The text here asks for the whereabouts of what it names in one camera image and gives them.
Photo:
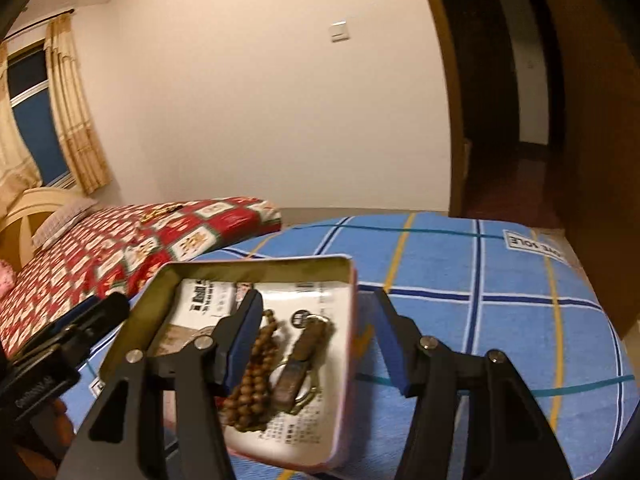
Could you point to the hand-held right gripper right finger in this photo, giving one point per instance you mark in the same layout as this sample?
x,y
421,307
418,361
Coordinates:
x,y
395,355

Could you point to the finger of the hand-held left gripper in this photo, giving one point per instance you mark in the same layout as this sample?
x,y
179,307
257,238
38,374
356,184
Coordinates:
x,y
107,310
75,312

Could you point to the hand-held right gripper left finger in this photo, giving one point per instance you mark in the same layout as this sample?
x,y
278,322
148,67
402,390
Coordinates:
x,y
244,345

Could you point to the pink metal tin box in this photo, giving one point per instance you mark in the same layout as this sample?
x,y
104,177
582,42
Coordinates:
x,y
200,272

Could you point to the person's left hand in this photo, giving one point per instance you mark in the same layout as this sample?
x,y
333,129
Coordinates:
x,y
62,422

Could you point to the red patterned quilt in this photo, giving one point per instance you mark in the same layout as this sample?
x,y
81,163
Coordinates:
x,y
100,250

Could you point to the pink cloth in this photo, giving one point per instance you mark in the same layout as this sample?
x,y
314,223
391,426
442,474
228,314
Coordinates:
x,y
5,277

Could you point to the printed paper liner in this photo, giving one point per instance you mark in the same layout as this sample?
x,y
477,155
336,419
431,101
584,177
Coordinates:
x,y
310,410

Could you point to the striped pillow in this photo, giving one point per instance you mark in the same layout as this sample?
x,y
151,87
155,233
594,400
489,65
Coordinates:
x,y
60,220

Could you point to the cream wooden headboard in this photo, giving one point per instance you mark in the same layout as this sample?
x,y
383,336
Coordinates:
x,y
20,230

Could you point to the blue plaid blanket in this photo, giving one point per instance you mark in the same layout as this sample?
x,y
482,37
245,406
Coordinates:
x,y
500,330

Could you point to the beige floral curtain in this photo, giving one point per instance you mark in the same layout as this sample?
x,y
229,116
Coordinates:
x,y
75,120
12,160

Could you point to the window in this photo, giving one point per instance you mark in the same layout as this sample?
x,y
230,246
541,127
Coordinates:
x,y
40,130

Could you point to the dark curtain rod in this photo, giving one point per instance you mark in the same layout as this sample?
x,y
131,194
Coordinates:
x,y
40,24

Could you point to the brown wooden door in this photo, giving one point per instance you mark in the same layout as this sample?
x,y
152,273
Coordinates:
x,y
600,135

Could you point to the wooden door frame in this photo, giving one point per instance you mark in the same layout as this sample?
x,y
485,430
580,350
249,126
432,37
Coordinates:
x,y
450,110

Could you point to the white wall switch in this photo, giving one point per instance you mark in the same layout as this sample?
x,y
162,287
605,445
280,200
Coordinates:
x,y
340,31

